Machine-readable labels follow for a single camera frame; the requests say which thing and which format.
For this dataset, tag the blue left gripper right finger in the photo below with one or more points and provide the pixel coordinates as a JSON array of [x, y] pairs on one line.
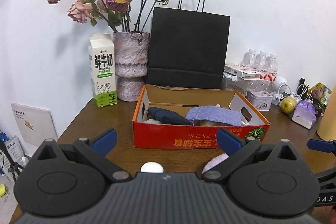
[[231, 143]]

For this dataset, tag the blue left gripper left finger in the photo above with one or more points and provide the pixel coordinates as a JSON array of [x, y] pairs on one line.
[[99, 146]]

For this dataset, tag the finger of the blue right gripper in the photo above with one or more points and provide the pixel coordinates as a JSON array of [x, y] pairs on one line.
[[322, 145]]

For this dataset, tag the purple drawstring fabric pouch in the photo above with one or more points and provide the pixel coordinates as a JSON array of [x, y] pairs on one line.
[[215, 114]]

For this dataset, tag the navy blue zip case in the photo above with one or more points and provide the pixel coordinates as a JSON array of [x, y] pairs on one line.
[[167, 116]]

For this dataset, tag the fluffy purple headband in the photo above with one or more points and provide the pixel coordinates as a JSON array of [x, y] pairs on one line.
[[215, 161]]

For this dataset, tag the iridescent plastic bag bundle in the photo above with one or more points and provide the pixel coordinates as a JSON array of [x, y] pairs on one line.
[[152, 121]]

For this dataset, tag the purple tissue packet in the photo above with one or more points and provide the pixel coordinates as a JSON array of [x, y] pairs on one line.
[[304, 114]]

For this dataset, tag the white jar lid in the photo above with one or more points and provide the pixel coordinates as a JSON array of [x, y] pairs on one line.
[[152, 167]]

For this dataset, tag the small floral tin box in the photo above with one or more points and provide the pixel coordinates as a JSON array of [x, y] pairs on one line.
[[260, 100]]

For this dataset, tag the colourful snack packet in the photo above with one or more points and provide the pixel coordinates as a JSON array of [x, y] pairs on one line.
[[319, 93]]

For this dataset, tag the yellow green apple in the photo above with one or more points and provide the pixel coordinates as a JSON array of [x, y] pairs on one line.
[[288, 105]]

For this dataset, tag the clear plastic food container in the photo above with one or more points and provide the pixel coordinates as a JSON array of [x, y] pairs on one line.
[[237, 84]]

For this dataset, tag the red cardboard produce box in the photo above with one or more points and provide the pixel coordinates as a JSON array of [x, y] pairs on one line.
[[181, 100]]

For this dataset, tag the flat white orange box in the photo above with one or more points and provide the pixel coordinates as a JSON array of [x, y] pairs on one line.
[[241, 71]]

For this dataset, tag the white round gadget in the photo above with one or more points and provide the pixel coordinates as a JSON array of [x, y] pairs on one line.
[[278, 88]]

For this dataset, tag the left water bottle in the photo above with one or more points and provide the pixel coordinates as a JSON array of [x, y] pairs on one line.
[[249, 58]]

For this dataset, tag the water bottle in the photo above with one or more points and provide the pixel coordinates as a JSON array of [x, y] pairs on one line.
[[271, 67], [259, 61], [249, 58]]

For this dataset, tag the middle water bottle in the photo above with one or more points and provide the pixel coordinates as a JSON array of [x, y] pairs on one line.
[[259, 61]]

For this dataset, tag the right water bottle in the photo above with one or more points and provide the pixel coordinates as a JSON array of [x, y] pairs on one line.
[[271, 67]]

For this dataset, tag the black light stand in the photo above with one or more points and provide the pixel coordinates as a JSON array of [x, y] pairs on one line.
[[14, 168]]

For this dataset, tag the white green milk carton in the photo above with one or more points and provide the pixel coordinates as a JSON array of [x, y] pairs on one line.
[[103, 78]]

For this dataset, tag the purple textured vase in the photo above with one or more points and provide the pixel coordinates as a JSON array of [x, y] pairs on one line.
[[131, 59]]

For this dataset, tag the black paper shopping bag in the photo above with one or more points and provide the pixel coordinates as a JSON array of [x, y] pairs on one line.
[[187, 49]]

